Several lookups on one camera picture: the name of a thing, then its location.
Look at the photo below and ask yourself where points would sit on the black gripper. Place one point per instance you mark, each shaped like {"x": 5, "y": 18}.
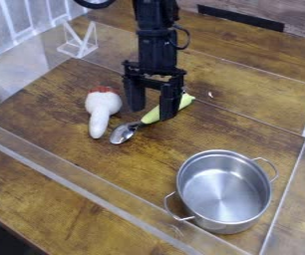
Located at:
{"x": 153, "y": 71}

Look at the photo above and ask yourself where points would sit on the white toy mushroom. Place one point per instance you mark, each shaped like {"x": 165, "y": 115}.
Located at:
{"x": 102, "y": 103}

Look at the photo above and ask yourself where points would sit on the green handled metal spoon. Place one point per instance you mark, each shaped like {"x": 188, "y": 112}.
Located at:
{"x": 124, "y": 131}

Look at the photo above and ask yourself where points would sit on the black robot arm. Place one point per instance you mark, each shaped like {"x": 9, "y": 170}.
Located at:
{"x": 156, "y": 15}

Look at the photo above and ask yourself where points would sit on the stainless steel pot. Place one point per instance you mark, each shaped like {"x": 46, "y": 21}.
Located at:
{"x": 223, "y": 191}

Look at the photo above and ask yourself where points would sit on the clear acrylic triangle bracket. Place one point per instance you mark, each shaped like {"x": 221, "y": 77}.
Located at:
{"x": 78, "y": 47}

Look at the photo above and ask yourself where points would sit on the black strip on wall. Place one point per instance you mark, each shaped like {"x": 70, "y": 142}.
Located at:
{"x": 240, "y": 18}

